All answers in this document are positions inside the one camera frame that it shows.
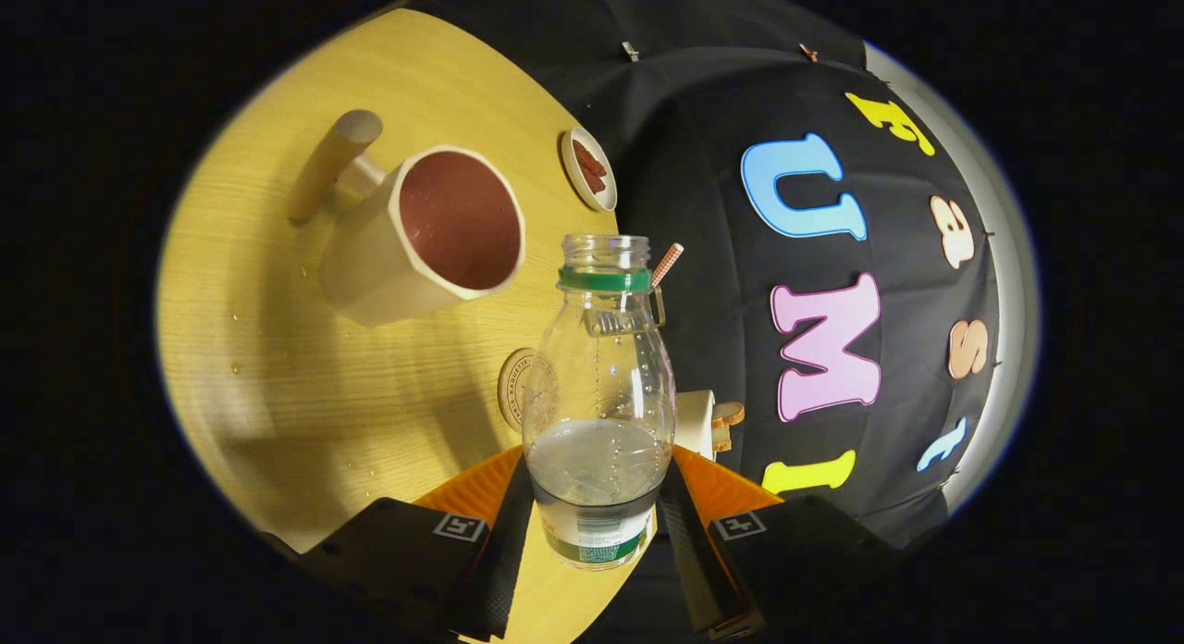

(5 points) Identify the black backdrop cloth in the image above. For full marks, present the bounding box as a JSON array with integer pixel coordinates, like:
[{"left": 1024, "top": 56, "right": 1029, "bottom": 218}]
[{"left": 398, "top": 0, "right": 1005, "bottom": 644}]

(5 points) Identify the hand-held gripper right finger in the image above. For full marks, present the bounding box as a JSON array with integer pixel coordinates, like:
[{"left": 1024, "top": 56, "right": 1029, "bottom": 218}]
[{"left": 657, "top": 445, "right": 898, "bottom": 643}]

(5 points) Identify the clear juice bottle green label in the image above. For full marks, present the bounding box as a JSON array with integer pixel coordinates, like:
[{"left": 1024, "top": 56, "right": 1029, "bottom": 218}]
[{"left": 521, "top": 234, "right": 678, "bottom": 572}]

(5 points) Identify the red white striped straw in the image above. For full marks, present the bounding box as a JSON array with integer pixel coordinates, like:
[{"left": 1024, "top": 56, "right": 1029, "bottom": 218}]
[{"left": 651, "top": 243, "right": 685, "bottom": 289}]

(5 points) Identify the white toaster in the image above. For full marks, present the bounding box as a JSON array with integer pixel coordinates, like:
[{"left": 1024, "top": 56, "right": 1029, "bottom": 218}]
[{"left": 675, "top": 390, "right": 718, "bottom": 461}]

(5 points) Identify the small white round plate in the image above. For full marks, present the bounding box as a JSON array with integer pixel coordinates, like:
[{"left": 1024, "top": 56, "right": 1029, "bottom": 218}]
[{"left": 561, "top": 127, "right": 619, "bottom": 212}]

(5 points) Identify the wooden table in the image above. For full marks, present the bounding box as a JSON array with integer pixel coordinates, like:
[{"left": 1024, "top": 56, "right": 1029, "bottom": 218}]
[{"left": 155, "top": 7, "right": 658, "bottom": 644}]

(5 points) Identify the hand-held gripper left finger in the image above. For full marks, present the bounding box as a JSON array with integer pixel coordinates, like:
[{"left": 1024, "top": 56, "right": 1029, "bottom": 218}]
[{"left": 264, "top": 445, "right": 536, "bottom": 643}]

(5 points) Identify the round wooden coaster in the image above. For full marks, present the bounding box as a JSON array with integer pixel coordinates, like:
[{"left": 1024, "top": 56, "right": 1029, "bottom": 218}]
[{"left": 497, "top": 348, "right": 561, "bottom": 432}]

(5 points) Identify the cream cup wooden handle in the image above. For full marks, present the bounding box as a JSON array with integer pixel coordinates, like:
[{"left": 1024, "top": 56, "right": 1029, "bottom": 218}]
[{"left": 287, "top": 109, "right": 526, "bottom": 328}]

